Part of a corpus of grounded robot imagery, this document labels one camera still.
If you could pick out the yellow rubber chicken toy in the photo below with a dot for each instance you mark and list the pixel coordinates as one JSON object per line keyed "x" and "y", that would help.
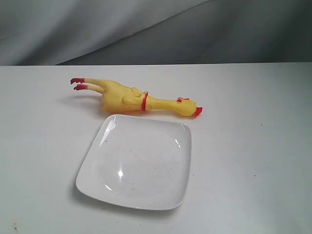
{"x": 118, "y": 98}

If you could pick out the white square plate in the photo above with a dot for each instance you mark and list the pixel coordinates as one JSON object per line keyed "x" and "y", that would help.
{"x": 138, "y": 163}

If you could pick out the grey backdrop cloth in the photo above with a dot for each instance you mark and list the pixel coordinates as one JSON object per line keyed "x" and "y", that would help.
{"x": 134, "y": 32}

